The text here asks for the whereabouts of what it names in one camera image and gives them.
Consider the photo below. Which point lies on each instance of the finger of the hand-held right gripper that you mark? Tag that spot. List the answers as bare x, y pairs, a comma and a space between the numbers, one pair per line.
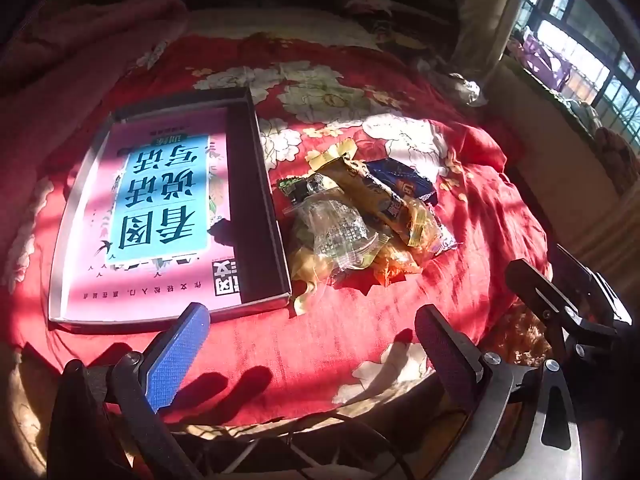
540, 285
595, 290

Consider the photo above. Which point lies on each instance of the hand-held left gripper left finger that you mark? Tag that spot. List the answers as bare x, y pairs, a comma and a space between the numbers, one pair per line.
175, 360

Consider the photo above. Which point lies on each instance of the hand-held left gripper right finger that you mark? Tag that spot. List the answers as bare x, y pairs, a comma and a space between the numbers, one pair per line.
445, 355

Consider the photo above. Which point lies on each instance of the shallow grey cardboard box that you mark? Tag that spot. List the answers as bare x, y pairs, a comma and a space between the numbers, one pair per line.
252, 240

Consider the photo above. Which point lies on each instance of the clear checked snack wrapper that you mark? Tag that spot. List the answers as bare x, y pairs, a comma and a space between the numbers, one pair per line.
335, 230

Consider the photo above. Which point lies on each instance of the long yellow snack packet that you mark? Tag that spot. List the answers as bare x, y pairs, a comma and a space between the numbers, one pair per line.
380, 195

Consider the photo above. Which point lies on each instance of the blue snack packet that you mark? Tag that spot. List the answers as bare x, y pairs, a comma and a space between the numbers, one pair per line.
400, 177

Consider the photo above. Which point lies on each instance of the black green snack packet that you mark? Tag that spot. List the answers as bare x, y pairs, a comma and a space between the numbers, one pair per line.
300, 186

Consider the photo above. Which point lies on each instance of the yellow-green snack packet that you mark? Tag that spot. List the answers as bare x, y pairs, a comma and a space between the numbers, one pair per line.
332, 152

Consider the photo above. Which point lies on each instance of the red floral blanket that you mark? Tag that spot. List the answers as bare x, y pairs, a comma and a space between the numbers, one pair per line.
350, 340

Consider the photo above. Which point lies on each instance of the brown round cushion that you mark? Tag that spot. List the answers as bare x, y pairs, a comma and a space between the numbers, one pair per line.
617, 160

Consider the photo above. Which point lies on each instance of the pink book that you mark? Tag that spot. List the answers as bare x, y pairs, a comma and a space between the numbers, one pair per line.
160, 200

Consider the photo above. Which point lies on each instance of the crumpled grey cloth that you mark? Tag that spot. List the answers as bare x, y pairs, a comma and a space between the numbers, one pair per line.
457, 85

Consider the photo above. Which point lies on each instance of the purple cloth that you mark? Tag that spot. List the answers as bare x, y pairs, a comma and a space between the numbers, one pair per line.
542, 57

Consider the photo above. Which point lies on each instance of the window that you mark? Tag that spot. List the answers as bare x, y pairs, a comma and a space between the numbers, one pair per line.
590, 20

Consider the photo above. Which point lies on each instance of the beige curtain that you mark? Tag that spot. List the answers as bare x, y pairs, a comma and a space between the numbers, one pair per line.
485, 20

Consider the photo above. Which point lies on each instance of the pink fleece blanket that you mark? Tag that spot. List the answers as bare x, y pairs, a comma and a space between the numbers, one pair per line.
75, 85

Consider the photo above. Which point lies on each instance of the dark floral cloth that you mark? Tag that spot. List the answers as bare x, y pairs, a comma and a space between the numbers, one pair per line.
380, 15

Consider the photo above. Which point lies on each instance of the cream cloth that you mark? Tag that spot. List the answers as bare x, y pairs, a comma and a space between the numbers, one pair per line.
280, 27

